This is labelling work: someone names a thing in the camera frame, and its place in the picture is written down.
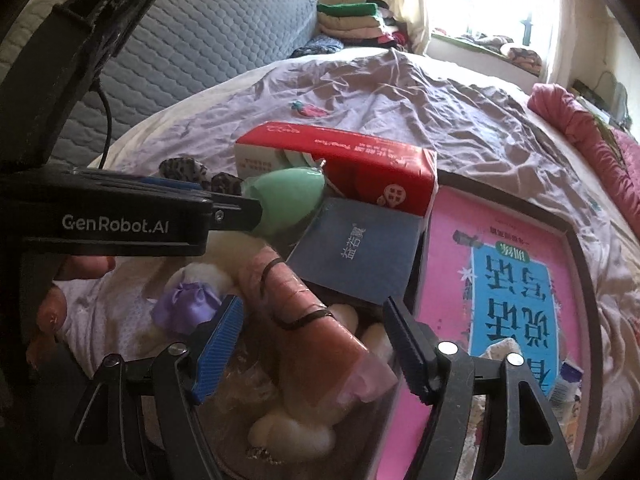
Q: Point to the pink rolled towel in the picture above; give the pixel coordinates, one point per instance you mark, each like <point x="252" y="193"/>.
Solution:
<point x="320" y="320"/>

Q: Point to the purple fabric scrunchie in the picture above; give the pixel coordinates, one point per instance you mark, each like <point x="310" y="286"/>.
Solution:
<point x="192" y="295"/>

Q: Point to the purple bedsheet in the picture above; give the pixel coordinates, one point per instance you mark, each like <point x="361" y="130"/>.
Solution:
<point x="425" y="105"/>

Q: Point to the person's left hand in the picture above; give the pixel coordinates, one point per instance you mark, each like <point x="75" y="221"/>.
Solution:
<point x="85" y="266"/>

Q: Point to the cream curtain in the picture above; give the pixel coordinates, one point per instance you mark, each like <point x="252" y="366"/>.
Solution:
<point x="575" y="15"/>
<point x="415" y="5"/>

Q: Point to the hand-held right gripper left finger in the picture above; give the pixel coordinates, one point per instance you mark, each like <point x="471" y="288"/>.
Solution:
<point x="220" y="355"/>

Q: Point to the green egg-shaped sponge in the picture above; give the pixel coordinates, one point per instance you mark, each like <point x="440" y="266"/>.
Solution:
<point x="287" y="195"/>

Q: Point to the grey shallow box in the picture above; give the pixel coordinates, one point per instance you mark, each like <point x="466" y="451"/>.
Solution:
<point x="582" y="280"/>

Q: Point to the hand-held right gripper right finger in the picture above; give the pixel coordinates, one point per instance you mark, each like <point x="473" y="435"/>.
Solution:
<point x="404" y="355"/>

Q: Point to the pile of clothes on windowsill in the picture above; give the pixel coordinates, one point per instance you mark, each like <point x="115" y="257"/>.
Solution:
<point x="500" y="47"/>

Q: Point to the white dotted cloth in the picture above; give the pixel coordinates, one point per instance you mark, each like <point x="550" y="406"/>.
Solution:
<point x="115" y="310"/>

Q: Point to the red and white tissue pack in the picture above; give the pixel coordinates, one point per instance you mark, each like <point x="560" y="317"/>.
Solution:
<point x="360" y="160"/>

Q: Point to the clear plastic bag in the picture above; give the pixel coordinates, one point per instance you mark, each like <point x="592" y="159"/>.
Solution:
<point x="250" y="385"/>

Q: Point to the white cream tube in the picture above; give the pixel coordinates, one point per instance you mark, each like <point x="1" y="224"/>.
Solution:
<point x="565" y="382"/>

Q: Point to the grey quilted mattress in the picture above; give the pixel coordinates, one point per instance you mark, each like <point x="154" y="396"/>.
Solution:
<point x="200" y="35"/>

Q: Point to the dark blue flat box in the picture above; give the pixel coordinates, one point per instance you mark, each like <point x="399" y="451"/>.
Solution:
<point x="357" y="250"/>

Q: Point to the chair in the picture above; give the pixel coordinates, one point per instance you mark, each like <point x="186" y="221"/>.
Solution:
<point x="617" y="92"/>

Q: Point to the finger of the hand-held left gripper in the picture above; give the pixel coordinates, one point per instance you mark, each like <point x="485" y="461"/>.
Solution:
<point x="240" y="215"/>

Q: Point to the dark patterned cloth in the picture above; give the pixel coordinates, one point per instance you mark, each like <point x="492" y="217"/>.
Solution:
<point x="315" y="47"/>

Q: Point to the stack of folded clothes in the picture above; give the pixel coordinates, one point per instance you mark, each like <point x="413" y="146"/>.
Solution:
<point x="355" y="20"/>

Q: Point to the pink and blue book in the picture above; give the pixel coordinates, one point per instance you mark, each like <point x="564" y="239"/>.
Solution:
<point x="450" y="280"/>

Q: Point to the pink quilt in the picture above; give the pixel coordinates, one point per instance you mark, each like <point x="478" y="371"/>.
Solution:
<point x="590" y="140"/>

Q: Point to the leopard print scrunchie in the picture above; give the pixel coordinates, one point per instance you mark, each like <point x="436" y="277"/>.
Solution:
<point x="181" y="167"/>

